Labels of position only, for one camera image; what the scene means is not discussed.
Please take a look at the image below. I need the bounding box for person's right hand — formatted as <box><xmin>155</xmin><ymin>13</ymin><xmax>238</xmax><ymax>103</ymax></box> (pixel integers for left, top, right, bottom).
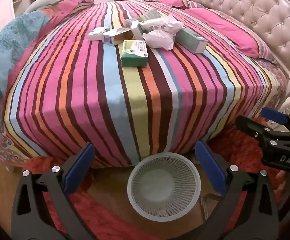
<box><xmin>276</xmin><ymin>170</ymin><xmax>286</xmax><ymax>188</ymax></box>

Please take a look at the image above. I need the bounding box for white and blue box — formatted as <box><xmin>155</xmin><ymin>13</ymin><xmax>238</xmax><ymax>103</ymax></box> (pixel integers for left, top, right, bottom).
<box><xmin>102</xmin><ymin>27</ymin><xmax>132</xmax><ymax>46</ymax></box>

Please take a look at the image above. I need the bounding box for small pink pillow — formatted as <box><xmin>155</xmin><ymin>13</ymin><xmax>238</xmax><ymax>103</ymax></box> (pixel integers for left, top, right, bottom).
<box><xmin>157</xmin><ymin>0</ymin><xmax>205</xmax><ymax>9</ymax></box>

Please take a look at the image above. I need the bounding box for large pink pillow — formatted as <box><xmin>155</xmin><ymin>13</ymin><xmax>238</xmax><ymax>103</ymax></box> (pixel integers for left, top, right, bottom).
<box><xmin>186</xmin><ymin>7</ymin><xmax>259</xmax><ymax>58</ymax></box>

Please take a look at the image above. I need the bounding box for folded pink striped quilt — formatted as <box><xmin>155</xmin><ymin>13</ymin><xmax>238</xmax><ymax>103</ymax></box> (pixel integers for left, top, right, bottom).
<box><xmin>35</xmin><ymin>0</ymin><xmax>97</xmax><ymax>18</ymax></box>

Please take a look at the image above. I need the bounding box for white mesh waste basket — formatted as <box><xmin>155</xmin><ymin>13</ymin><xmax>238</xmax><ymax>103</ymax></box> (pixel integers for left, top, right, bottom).
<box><xmin>127</xmin><ymin>152</ymin><xmax>201</xmax><ymax>219</ymax></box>

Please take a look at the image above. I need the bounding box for light teal pillow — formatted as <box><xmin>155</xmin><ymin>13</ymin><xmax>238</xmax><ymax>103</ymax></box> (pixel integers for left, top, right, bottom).
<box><xmin>24</xmin><ymin>0</ymin><xmax>71</xmax><ymax>13</ymax></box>

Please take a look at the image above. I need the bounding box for striped bedspread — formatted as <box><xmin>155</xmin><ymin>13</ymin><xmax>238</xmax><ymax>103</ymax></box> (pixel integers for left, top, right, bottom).
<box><xmin>0</xmin><ymin>0</ymin><xmax>288</xmax><ymax>168</ymax></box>

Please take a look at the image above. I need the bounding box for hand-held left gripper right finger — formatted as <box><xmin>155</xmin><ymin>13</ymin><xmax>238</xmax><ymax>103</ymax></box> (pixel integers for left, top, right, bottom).
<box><xmin>194</xmin><ymin>141</ymin><xmax>279</xmax><ymax>240</ymax></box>

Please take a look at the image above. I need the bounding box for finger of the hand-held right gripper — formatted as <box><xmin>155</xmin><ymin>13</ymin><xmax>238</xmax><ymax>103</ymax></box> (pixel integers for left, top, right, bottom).
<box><xmin>261</xmin><ymin>107</ymin><xmax>290</xmax><ymax>130</ymax></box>
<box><xmin>236</xmin><ymin>115</ymin><xmax>290</xmax><ymax>145</ymax></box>

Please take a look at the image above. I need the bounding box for small white box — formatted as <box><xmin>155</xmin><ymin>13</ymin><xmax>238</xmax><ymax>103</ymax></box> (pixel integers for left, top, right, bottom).
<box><xmin>88</xmin><ymin>26</ymin><xmax>110</xmax><ymax>41</ymax></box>

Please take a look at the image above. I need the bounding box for white plastic bag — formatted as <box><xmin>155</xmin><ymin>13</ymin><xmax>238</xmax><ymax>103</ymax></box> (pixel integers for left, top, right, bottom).
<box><xmin>142</xmin><ymin>29</ymin><xmax>174</xmax><ymax>51</ymax></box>

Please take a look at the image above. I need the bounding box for pale green long box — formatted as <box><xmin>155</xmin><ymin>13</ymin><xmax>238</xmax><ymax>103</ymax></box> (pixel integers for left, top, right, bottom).
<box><xmin>175</xmin><ymin>27</ymin><xmax>208</xmax><ymax>54</ymax></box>

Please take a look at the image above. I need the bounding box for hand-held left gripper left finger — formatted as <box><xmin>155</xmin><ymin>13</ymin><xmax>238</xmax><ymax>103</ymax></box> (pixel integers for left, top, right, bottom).
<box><xmin>11</xmin><ymin>142</ymin><xmax>103</xmax><ymax>240</ymax></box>

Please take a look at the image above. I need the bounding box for red shaggy rug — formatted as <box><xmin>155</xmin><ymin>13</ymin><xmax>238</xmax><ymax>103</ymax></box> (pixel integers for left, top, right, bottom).
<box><xmin>0</xmin><ymin>122</ymin><xmax>290</xmax><ymax>240</ymax></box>

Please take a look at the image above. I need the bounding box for tufted beige headboard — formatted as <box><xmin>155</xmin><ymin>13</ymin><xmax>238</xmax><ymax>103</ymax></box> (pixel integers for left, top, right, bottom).
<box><xmin>179</xmin><ymin>0</ymin><xmax>290</xmax><ymax>75</ymax></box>

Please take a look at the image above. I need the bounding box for white paper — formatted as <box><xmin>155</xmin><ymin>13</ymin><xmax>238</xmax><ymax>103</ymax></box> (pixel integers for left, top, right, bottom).
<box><xmin>160</xmin><ymin>14</ymin><xmax>184</xmax><ymax>34</ymax></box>

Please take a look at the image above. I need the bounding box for dark green box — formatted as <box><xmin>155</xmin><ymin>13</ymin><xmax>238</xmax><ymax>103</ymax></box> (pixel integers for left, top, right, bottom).
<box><xmin>121</xmin><ymin>40</ymin><xmax>149</xmax><ymax>68</ymax></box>

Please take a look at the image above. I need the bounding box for grey cardboard box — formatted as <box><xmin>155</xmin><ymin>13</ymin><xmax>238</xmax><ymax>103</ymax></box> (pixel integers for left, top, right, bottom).
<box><xmin>125</xmin><ymin>18</ymin><xmax>143</xmax><ymax>40</ymax></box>

